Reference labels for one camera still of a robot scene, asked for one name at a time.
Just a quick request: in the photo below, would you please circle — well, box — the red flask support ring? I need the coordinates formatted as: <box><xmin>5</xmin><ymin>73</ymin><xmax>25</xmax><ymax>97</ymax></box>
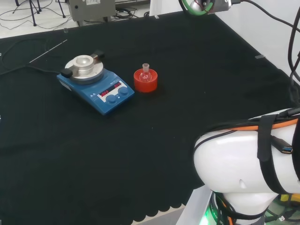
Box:
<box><xmin>133</xmin><ymin>68</ymin><xmax>158</xmax><ymax>93</ymax></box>

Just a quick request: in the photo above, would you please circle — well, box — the thin black cable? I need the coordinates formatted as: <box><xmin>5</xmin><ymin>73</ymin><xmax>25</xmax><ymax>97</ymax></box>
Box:
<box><xmin>0</xmin><ymin>38</ymin><xmax>32</xmax><ymax>71</ymax></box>

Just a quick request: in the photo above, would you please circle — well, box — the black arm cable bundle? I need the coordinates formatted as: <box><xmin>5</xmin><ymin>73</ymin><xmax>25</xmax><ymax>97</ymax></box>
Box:
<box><xmin>232</xmin><ymin>0</ymin><xmax>300</xmax><ymax>107</ymax></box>

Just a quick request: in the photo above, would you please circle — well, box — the grey equipment box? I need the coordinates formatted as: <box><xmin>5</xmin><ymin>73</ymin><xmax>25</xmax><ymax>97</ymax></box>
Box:
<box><xmin>66</xmin><ymin>0</ymin><xmax>117</xmax><ymax>27</ymax></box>

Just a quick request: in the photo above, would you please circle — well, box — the heater with blue base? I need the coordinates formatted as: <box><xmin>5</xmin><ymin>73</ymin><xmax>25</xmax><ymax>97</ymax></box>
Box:
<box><xmin>56</xmin><ymin>49</ymin><xmax>135</xmax><ymax>116</ymax></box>

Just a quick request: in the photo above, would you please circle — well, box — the black tripod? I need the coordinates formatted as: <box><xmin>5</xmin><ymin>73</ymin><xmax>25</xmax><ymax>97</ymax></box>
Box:
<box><xmin>13</xmin><ymin>0</ymin><xmax>67</xmax><ymax>27</ymax></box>

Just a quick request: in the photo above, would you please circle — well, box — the clear round-bottom flask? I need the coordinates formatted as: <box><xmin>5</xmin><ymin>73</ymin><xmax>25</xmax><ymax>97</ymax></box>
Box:
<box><xmin>139</xmin><ymin>62</ymin><xmax>152</xmax><ymax>83</ymax></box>

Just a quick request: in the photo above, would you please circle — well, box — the black bench cloth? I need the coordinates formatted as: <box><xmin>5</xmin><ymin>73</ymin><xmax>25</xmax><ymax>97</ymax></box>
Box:
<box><xmin>0</xmin><ymin>14</ymin><xmax>296</xmax><ymax>223</ymax></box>

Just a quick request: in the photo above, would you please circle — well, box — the thick black power cable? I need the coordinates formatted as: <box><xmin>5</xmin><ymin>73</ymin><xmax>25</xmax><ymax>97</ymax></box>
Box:
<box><xmin>0</xmin><ymin>65</ymin><xmax>63</xmax><ymax>76</ymax></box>

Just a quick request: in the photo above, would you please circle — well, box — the thin glass rod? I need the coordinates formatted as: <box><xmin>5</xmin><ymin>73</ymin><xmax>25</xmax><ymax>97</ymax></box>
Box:
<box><xmin>29</xmin><ymin>39</ymin><xmax>68</xmax><ymax>63</ymax></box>

